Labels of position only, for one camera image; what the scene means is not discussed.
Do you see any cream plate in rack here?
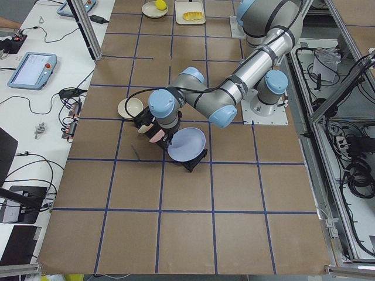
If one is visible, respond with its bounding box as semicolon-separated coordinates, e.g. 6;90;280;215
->
137;123;154;134

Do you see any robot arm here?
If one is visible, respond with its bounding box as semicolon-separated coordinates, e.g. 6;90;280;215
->
148;1;310;145

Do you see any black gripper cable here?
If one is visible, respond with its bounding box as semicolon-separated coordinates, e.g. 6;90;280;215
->
125;34;294;120

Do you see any black laptop computer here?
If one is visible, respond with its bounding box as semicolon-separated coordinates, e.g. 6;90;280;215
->
1;129;47;266

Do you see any white plate under lemon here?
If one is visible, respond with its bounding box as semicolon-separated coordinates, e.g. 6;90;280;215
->
142;1;168;18

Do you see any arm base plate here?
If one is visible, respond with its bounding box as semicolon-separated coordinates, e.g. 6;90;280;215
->
241;89;288;126
229;15;246;39

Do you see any cream bowl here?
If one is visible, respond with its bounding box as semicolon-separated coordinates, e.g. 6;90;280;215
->
117;98;144;120

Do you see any blue teach pendant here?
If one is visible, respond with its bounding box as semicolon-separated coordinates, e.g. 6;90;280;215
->
56;0;100;16
7;52;57;90

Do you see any pink plate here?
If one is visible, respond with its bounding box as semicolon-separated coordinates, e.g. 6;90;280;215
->
149;129;165;143

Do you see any white paper bag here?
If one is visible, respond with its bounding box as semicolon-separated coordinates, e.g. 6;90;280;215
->
312;47;341;84

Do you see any black dish rack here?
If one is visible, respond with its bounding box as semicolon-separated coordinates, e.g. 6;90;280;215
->
134;108;207;172

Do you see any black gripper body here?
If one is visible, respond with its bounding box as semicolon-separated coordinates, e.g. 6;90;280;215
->
154;115;181;143

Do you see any yellow lemon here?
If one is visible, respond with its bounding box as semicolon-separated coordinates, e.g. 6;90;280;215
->
155;0;168;11

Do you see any orange striped bread loaf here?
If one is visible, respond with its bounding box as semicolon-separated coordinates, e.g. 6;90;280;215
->
182;11;203;21

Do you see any white rectangular tray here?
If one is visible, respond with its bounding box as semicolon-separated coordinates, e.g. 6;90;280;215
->
175;1;206;25

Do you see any aluminium frame post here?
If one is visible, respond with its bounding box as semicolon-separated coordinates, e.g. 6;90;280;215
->
67;0;103;61

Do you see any blue plate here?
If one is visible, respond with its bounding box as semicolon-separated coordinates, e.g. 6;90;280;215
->
168;127;206;162

